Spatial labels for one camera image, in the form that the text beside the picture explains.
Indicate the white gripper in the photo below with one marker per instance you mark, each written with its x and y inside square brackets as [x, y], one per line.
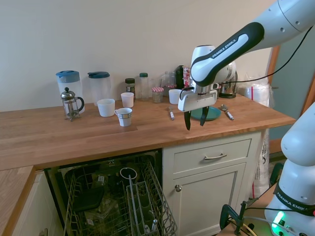
[197, 102]

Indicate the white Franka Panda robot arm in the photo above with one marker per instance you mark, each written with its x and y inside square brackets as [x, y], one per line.
[231, 49]

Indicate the black dishwasher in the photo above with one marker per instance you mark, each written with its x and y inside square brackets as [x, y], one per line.
[55, 186]

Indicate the teal plate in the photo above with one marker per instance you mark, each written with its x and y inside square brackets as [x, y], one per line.
[214, 113]

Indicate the plain white cup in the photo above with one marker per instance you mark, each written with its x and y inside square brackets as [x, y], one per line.
[173, 97]
[127, 100]

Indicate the red print yogurt cup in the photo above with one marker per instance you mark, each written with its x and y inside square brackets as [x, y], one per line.
[187, 82]
[187, 71]

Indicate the white drawer front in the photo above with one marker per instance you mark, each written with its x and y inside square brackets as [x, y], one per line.
[187, 157]

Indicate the glass jar red checked lid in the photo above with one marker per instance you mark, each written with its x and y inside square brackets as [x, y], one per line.
[169, 86]
[157, 96]

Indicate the steel electric kettle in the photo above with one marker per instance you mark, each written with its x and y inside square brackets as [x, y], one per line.
[229, 91]

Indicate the tall black canister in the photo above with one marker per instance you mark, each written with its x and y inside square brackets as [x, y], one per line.
[179, 76]

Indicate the empty clear glass jar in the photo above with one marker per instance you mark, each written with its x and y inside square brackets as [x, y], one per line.
[168, 78]

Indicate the white kitchen cabinet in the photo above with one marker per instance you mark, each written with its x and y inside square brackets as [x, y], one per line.
[211, 177]

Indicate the clear bottle with green lid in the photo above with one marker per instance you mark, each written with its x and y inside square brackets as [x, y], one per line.
[144, 86]

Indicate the clear bag of plastic cups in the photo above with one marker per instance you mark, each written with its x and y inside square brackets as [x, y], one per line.
[258, 93]

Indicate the white mug with patterned rim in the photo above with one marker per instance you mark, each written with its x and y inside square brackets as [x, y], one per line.
[124, 118]

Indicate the spice jar with dark lid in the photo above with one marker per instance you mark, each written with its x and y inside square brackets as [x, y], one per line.
[130, 88]

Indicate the steel cabinet knob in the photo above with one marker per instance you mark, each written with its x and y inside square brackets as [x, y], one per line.
[178, 188]

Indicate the white cabinet door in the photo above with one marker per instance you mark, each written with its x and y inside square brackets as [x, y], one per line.
[209, 196]

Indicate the white rimmed cup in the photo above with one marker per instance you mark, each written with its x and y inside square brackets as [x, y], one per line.
[128, 168]

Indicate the tall white plastic bag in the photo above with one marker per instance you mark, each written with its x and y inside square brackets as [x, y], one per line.
[262, 172]

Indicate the wide white cup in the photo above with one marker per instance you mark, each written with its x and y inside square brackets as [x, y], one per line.
[105, 108]

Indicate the grey cutlery basket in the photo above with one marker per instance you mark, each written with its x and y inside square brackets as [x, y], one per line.
[144, 196]

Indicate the dark green C clamp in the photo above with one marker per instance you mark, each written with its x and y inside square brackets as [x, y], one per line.
[273, 172]

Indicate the wooden framed glass door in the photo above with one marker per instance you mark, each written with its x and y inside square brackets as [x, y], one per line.
[275, 61]

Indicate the green screw clamp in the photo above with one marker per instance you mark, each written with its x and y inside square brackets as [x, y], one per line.
[227, 214]

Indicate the clear pitcher with blue lid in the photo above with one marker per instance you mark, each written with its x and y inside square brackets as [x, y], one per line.
[99, 86]

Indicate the glass French press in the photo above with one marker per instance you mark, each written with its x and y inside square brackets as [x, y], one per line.
[70, 105]

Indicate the white pitcher with blue lid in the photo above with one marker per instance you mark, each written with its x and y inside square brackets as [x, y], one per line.
[70, 81]

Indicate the black plastic tray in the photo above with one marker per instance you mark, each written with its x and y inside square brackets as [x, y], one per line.
[88, 199]

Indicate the clear plastic container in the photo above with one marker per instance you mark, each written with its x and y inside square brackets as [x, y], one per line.
[101, 215]

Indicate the plain white cabinet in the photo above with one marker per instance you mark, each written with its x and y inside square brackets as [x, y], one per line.
[37, 201]

